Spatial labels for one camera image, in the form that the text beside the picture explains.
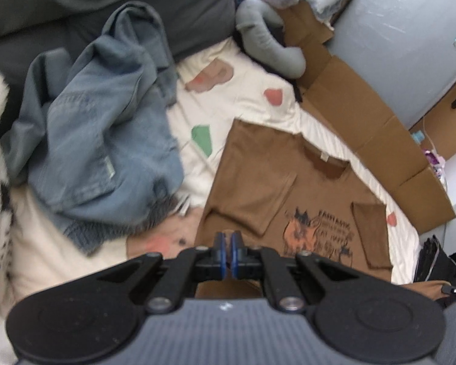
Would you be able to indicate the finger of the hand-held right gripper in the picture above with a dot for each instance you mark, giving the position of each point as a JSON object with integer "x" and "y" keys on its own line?
{"x": 450, "y": 290}

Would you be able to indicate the flattened cardboard sheet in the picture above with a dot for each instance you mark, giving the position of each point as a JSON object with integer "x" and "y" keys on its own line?
{"x": 364, "y": 102}

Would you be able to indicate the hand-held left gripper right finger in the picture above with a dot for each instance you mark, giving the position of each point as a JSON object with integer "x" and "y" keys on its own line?
{"x": 235, "y": 254}

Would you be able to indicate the grey neck pillow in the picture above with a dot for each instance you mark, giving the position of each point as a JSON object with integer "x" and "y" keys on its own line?
{"x": 273, "y": 51}

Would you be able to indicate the grey wrapped mattress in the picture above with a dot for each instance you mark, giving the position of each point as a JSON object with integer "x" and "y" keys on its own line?
{"x": 395, "y": 45}

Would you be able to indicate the black bag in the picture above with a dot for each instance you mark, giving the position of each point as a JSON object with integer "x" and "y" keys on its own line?
{"x": 444, "y": 262}

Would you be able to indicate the brown printed t-shirt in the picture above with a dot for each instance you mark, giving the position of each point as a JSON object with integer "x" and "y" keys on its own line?
{"x": 250, "y": 175}

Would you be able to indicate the teal detergent bottle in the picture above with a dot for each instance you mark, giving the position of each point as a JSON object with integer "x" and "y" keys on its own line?
{"x": 418, "y": 137}

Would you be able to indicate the blue denim jacket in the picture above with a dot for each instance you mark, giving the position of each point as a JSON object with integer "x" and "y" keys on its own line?
{"x": 98, "y": 140}

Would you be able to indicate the purple pink packets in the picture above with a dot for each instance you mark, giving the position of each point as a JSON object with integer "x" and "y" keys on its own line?
{"x": 435, "y": 159}

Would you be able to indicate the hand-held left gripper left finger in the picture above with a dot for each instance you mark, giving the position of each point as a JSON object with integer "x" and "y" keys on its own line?
{"x": 220, "y": 253}

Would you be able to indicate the cream bear print blanket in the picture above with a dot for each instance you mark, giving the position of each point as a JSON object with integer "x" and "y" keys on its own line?
{"x": 247, "y": 99}

